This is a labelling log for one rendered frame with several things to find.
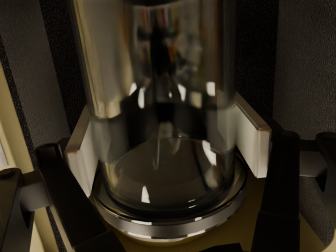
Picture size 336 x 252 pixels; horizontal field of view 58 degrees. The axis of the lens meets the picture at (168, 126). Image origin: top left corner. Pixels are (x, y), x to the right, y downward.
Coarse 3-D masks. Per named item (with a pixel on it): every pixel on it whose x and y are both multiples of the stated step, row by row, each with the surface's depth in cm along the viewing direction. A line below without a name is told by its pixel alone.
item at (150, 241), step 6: (90, 192) 32; (90, 198) 31; (126, 234) 31; (198, 234) 31; (132, 240) 32; (138, 240) 31; (144, 240) 31; (150, 240) 30; (156, 240) 30; (162, 240) 30; (180, 240) 31; (186, 240) 31; (156, 246) 31; (162, 246) 31; (168, 246) 31
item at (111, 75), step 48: (96, 0) 13; (144, 0) 13; (192, 0) 13; (96, 48) 14; (144, 48) 13; (192, 48) 14; (96, 96) 16; (144, 96) 14; (192, 96) 15; (96, 144) 18; (144, 144) 16; (192, 144) 16; (96, 192) 19; (144, 192) 17; (192, 192) 17; (240, 192) 19
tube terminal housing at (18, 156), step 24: (0, 72) 22; (0, 96) 23; (0, 120) 21; (24, 144) 25; (0, 168) 22; (24, 168) 25; (240, 216) 35; (48, 240) 29; (120, 240) 33; (192, 240) 32; (216, 240) 32; (240, 240) 31; (312, 240) 30
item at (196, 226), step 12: (96, 204) 19; (240, 204) 19; (108, 216) 18; (216, 216) 17; (228, 216) 18; (120, 228) 18; (132, 228) 17; (144, 228) 17; (156, 228) 17; (168, 228) 17; (180, 228) 17; (192, 228) 17; (204, 228) 17
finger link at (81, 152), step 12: (84, 108) 20; (84, 120) 18; (72, 132) 17; (84, 132) 17; (72, 144) 15; (84, 144) 16; (72, 156) 15; (84, 156) 16; (96, 156) 19; (72, 168) 15; (84, 168) 16; (84, 180) 16; (84, 192) 16
